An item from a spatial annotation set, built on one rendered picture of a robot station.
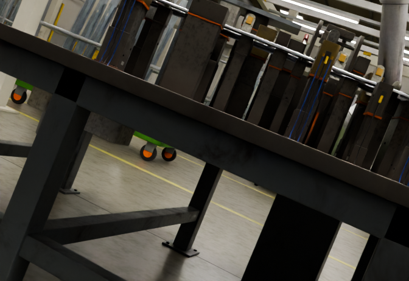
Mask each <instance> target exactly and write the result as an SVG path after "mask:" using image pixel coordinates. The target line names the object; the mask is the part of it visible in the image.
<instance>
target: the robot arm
mask: <svg viewBox="0 0 409 281"><path fill-rule="evenodd" d="M379 1H380V3H382V14H381V23H380V38H379V53H378V61H377V65H382V66H383V67H384V68H385V72H384V74H383V77H384V78H385V79H384V83H387V84H389V85H393V83H394V82H396V81H400V82H401V80H402V67H403V60H404V47H405V34H406V26H407V13H408V4H409V0H379ZM355 106H356V104H355V105H354V106H352V107H350V109H349V112H348V115H347V116H346V119H345V122H344V124H343V127H344V129H345V130H346V127H347V125H348V123H349V120H350V118H351V116H352V113H353V111H354V108H355Z"/></svg>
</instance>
